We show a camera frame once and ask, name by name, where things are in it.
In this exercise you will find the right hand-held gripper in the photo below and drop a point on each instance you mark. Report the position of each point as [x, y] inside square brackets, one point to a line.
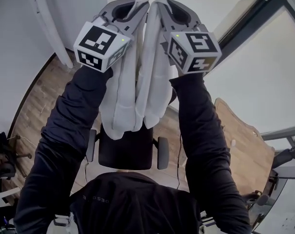
[198, 43]

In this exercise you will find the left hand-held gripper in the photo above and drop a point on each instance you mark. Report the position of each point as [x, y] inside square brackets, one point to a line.
[96, 40]

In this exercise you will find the white clothes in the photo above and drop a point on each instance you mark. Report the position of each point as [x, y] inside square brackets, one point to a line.
[152, 82]

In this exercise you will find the black office chair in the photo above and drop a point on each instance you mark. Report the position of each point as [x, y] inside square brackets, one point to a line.
[125, 152]

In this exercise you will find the person's left forearm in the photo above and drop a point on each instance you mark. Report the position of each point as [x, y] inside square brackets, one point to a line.
[74, 111]

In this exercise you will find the person's right forearm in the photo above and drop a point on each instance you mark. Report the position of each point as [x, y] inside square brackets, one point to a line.
[198, 113]

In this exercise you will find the black swivel chair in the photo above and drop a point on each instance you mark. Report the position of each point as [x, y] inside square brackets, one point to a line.
[3, 152]

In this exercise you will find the black framed window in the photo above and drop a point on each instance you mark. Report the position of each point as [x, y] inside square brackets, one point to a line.
[283, 136]
[244, 21]

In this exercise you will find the wooden table with white legs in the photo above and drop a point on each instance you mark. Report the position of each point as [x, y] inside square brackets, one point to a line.
[244, 150]

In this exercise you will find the person's black jacket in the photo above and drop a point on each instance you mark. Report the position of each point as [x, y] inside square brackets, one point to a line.
[137, 203]

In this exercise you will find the white desk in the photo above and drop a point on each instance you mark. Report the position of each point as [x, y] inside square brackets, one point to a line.
[5, 196]

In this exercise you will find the whiteboard with black frame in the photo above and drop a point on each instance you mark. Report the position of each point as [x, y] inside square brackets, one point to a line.
[286, 211]

